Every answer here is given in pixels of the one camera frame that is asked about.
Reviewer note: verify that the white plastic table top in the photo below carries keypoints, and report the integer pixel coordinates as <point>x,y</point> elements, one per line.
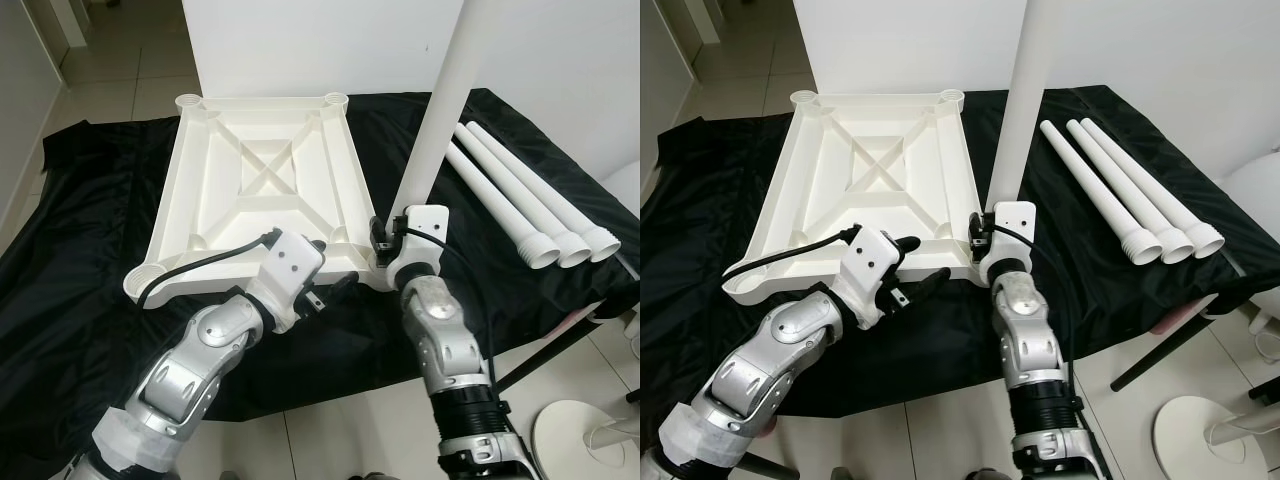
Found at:
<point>810,190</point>
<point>200,200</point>

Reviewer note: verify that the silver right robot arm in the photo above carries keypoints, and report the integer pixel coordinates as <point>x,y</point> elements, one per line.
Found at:
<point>445,340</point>
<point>1030,340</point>

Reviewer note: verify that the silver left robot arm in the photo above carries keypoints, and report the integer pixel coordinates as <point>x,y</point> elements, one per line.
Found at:
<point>170,385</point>
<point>770,340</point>

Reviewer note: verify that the black cloth table cover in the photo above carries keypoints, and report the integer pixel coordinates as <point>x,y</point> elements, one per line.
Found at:
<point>100,170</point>
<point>1100,300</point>

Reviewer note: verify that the black metal table leg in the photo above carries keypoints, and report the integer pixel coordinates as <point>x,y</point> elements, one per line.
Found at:
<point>545,358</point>
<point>1160,355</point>
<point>770,468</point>

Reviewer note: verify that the pink table edge piece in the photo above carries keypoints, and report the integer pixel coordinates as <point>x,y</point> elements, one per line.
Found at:
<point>1180,318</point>
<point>580,320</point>

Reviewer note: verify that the white round stand base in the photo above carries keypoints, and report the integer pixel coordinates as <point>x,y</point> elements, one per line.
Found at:
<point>575,440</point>
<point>1195,435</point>

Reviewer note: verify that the white round chair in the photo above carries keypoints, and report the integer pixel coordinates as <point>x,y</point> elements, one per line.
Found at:
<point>1255,190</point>

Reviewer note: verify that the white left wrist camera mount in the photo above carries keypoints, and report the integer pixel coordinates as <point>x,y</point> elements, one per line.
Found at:
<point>870,258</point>
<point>290,260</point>

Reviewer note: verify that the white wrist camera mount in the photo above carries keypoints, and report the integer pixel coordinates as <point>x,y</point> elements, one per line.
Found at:
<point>870,258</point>
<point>1015,225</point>
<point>425,225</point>
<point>290,260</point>

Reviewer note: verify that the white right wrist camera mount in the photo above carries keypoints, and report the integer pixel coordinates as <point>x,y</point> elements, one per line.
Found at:
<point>1015,225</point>
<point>425,225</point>

